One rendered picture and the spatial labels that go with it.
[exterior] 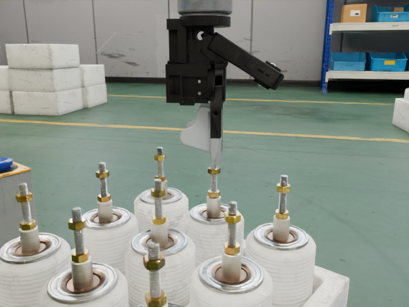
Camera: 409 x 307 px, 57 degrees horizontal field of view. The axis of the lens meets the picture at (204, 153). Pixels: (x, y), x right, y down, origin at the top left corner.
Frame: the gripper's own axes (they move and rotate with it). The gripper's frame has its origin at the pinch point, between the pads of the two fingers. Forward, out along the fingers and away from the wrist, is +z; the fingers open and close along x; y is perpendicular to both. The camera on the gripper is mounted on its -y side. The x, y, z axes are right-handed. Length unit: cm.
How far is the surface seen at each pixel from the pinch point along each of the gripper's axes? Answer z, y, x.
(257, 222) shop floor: 34, -10, -51
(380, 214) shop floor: 34, -49, -59
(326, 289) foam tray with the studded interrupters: 16.4, -15.5, 8.0
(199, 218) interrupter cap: 9.1, 2.7, 2.5
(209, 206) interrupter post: 7.6, 1.3, 1.0
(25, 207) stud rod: 3.4, 23.6, 13.0
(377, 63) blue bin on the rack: -1, -163, -404
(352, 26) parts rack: -41, -133, -407
